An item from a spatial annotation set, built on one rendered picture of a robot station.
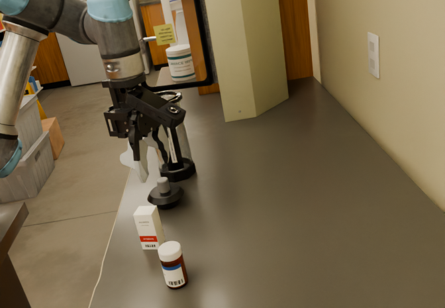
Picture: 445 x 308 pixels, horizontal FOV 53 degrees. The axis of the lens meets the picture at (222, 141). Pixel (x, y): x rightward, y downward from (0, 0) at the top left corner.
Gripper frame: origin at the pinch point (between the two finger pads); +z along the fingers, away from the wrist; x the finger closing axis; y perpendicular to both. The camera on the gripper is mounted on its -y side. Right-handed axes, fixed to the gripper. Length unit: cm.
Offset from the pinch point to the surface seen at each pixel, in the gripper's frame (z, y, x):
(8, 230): 15.8, 42.6, 9.8
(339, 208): 15.3, -33.3, -15.7
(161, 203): 12.7, 5.9, -5.5
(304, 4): -15, 0, -111
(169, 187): 11.0, 6.2, -10.3
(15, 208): 15, 50, 2
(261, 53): -5, 4, -72
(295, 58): 6, 5, -109
